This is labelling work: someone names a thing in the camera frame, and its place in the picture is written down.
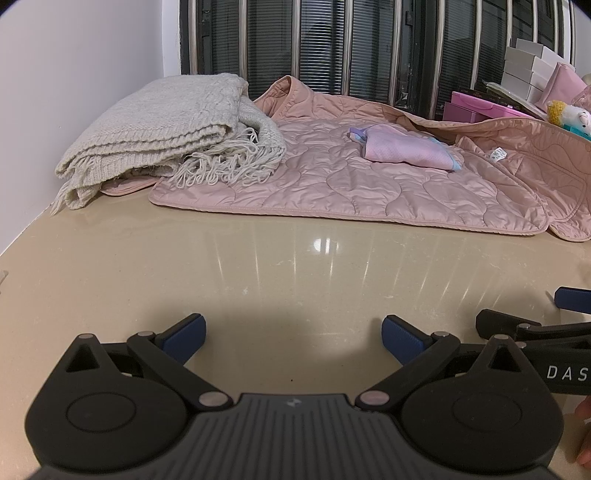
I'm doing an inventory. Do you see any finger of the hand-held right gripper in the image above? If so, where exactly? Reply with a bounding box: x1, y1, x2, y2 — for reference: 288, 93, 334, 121
475, 308, 591, 344
555, 286, 591, 315

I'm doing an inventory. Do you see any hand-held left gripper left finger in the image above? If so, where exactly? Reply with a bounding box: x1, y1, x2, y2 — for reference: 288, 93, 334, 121
64, 313, 234, 412

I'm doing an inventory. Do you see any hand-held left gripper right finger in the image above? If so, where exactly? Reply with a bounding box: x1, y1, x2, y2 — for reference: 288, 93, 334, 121
355, 315, 537, 412

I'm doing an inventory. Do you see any pink blue purple-trimmed garment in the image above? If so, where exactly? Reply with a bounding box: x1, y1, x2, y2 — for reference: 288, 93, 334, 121
348, 124, 463, 172

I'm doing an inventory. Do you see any person's right hand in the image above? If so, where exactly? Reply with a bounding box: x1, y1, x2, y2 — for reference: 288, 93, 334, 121
575, 396, 591, 468

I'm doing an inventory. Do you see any pink quilted blanket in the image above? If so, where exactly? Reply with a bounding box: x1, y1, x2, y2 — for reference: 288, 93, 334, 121
102, 75, 591, 243

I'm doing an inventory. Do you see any white yellow plush toy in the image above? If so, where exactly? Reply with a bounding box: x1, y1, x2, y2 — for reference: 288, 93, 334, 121
547, 100, 591, 140

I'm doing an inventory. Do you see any pink fluffy decoration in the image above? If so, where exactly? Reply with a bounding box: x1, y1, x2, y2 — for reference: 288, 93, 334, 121
570, 74, 591, 108

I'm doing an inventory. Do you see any pink pouch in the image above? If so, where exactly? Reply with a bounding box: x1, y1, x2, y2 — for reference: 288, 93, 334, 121
540, 62, 591, 110

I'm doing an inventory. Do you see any magenta pink box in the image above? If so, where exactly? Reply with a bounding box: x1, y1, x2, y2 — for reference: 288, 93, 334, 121
442, 91, 548, 123

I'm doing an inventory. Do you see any dark flat box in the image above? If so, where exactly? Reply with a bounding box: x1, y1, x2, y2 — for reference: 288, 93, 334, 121
480, 80, 548, 114

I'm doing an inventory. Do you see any cream knitted fringed scarf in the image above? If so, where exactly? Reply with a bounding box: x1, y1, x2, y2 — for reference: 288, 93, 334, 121
50, 72, 288, 217

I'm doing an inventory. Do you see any stack of white boxes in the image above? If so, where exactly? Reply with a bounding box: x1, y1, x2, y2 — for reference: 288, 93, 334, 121
501, 39, 571, 106

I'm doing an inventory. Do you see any steel window grille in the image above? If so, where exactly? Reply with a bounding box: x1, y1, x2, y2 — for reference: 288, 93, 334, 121
187, 0, 578, 116

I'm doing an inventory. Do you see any dark window with blinds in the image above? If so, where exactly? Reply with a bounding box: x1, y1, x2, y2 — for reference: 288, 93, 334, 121
180, 0, 578, 118

